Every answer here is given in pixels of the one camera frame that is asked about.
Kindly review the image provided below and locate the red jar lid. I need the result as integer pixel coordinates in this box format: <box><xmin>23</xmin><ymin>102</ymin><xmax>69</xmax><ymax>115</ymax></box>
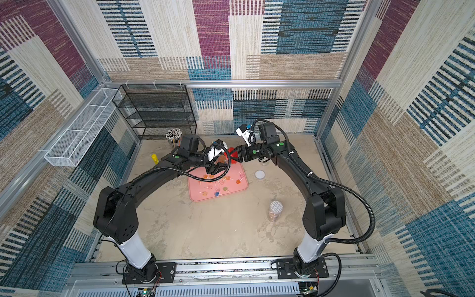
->
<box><xmin>228</xmin><ymin>147</ymin><xmax>239</xmax><ymax>163</ymax></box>

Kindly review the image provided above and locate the white jar lid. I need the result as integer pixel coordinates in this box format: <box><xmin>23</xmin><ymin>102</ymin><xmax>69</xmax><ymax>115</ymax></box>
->
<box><xmin>255</xmin><ymin>170</ymin><xmax>265</xmax><ymax>179</ymax></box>

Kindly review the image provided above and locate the patterned lid candy jar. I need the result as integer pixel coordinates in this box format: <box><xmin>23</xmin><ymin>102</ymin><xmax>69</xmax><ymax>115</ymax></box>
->
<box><xmin>268</xmin><ymin>200</ymin><xmax>283</xmax><ymax>222</ymax></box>

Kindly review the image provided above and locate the red lid candy jar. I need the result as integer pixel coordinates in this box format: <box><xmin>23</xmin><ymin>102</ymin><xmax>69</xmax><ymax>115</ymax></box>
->
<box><xmin>216</xmin><ymin>155</ymin><xmax>229</xmax><ymax>166</ymax></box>

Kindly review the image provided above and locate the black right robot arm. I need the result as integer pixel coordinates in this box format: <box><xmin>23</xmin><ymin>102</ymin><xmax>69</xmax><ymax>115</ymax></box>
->
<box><xmin>233</xmin><ymin>121</ymin><xmax>346</xmax><ymax>278</ymax></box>

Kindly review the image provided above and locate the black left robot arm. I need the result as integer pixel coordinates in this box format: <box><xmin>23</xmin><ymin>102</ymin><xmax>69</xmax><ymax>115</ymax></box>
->
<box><xmin>93</xmin><ymin>135</ymin><xmax>230</xmax><ymax>285</ymax></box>

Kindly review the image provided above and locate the pink plastic tray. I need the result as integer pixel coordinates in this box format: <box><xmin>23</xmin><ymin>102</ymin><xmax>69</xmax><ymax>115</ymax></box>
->
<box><xmin>188</xmin><ymin>163</ymin><xmax>249</xmax><ymax>202</ymax></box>

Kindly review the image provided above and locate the black mesh shelf rack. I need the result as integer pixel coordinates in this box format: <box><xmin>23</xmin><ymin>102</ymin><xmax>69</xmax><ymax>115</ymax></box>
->
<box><xmin>112</xmin><ymin>84</ymin><xmax>197</xmax><ymax>141</ymax></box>

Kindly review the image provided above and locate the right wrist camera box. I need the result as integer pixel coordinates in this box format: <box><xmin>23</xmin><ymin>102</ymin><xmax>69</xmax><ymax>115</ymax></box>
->
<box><xmin>236</xmin><ymin>124</ymin><xmax>257</xmax><ymax>147</ymax></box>

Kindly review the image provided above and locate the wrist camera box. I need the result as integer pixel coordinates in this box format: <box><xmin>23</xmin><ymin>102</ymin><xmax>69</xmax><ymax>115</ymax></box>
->
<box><xmin>236</xmin><ymin>124</ymin><xmax>257</xmax><ymax>147</ymax></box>
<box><xmin>207</xmin><ymin>139</ymin><xmax>228</xmax><ymax>162</ymax></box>

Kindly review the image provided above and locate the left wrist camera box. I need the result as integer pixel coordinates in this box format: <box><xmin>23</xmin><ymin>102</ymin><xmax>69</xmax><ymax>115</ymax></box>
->
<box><xmin>207</xmin><ymin>139</ymin><xmax>228</xmax><ymax>162</ymax></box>

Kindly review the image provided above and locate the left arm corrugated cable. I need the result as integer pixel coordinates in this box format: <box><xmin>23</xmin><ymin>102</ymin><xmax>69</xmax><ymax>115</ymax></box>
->
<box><xmin>125</xmin><ymin>142</ymin><xmax>231</xmax><ymax>194</ymax></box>

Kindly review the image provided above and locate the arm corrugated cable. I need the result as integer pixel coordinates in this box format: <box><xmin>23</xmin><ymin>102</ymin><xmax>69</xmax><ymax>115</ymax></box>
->
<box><xmin>251</xmin><ymin>118</ymin><xmax>376</xmax><ymax>245</ymax></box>
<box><xmin>125</xmin><ymin>142</ymin><xmax>231</xmax><ymax>194</ymax></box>

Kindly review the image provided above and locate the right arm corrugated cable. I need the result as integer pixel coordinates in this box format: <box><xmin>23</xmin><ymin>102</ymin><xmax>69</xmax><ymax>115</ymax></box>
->
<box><xmin>251</xmin><ymin>118</ymin><xmax>376</xmax><ymax>245</ymax></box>

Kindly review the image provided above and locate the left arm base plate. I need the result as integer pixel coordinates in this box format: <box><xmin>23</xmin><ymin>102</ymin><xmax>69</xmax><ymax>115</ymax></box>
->
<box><xmin>122</xmin><ymin>262</ymin><xmax>177</xmax><ymax>285</ymax></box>

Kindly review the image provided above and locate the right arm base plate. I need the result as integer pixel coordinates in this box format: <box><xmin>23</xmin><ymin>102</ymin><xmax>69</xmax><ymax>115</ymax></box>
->
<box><xmin>271</xmin><ymin>257</ymin><xmax>329</xmax><ymax>279</ymax></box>

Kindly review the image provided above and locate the white mesh wall basket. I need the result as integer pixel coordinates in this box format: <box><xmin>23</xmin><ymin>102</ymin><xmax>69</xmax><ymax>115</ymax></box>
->
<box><xmin>44</xmin><ymin>88</ymin><xmax>117</xmax><ymax>167</ymax></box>

